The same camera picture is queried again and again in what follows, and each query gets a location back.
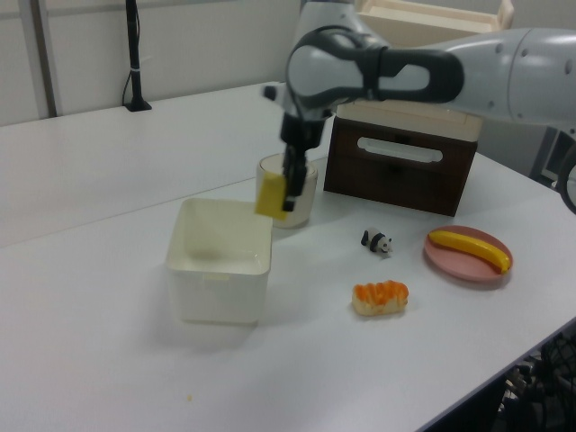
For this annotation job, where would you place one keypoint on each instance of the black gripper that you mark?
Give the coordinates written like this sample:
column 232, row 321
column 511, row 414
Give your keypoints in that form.
column 302, row 132

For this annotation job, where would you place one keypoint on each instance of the yellow cube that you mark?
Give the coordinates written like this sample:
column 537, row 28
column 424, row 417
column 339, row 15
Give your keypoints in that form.
column 270, row 198

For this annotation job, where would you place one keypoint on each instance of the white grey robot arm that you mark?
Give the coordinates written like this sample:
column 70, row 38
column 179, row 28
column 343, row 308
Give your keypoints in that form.
column 495, row 67

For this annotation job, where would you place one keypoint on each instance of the white square plastic box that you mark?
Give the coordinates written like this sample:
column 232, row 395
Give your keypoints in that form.
column 220, row 261

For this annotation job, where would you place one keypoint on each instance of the dark brown wooden drawer box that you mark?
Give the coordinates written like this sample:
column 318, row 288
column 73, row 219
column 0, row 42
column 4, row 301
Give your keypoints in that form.
column 405, row 180

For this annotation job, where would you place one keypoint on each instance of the cream cylindrical cup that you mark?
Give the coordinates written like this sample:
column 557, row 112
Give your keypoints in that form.
column 306, row 198

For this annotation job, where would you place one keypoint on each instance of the small panda toy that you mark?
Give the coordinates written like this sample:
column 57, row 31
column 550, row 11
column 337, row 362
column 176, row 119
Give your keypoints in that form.
column 378, row 243

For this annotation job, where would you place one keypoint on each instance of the toy bread with orange topping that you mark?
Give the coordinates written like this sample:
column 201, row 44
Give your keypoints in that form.
column 380, row 297

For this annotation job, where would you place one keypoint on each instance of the yellow toy banana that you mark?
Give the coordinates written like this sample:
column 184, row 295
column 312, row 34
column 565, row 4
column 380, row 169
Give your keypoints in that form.
column 472, row 247

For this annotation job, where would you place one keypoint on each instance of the pink plate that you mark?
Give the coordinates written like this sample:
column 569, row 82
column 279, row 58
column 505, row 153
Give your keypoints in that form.
column 463, row 267

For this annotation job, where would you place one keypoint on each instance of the black pole stand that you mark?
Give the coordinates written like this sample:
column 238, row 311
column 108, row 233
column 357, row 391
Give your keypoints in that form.
column 133, row 54

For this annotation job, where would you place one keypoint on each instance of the light wooden crate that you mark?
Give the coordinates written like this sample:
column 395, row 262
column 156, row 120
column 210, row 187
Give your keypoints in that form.
column 427, row 18

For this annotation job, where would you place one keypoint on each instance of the black mesh chair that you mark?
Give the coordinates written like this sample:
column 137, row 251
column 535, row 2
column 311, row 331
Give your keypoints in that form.
column 540, row 382

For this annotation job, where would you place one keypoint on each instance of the grey equipment frame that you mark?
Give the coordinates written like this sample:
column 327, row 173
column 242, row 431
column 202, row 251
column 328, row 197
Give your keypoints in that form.
column 558, row 157

